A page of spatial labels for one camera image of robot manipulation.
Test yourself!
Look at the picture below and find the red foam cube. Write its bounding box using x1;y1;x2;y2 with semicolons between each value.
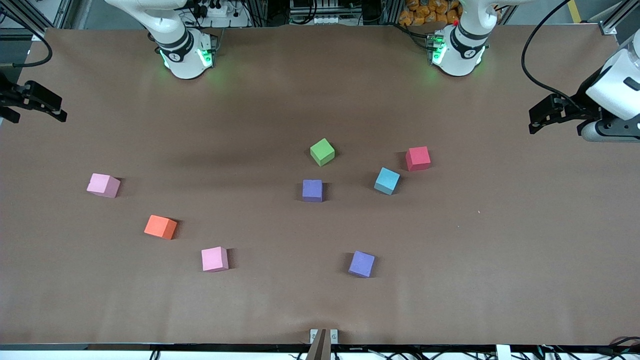
405;146;432;172

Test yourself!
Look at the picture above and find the cyan foam cube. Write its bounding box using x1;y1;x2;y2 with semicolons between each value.
373;167;401;196

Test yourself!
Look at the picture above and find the green foam cube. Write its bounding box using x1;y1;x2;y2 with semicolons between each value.
309;138;336;167

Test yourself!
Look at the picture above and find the pink foam cube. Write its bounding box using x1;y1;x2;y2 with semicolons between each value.
201;246;230;273
86;173;122;199

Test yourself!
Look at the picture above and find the purple foam cube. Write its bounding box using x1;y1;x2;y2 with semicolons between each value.
348;250;376;279
302;179;324;203

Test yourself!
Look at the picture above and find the orange foam cube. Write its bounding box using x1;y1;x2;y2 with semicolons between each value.
143;215;178;241

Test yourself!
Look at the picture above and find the white power strip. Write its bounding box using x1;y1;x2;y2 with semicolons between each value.
196;1;237;19

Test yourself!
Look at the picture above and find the brown table cover sheet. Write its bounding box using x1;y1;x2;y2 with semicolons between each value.
0;24;640;347

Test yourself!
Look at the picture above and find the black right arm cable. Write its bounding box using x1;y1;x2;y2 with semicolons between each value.
0;7;54;69

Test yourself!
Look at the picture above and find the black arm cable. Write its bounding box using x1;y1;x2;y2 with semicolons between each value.
521;0;576;103
0;7;54;69

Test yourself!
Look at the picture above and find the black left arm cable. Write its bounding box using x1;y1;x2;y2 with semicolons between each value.
521;0;576;103

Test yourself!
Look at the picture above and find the aluminium frame strut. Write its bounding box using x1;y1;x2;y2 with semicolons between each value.
0;0;81;42
597;0;640;36

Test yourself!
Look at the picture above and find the metal clamp bracket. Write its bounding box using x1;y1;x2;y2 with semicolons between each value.
309;328;339;345

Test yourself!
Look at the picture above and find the brown camera support pole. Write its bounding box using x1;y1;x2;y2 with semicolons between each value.
305;328;334;360

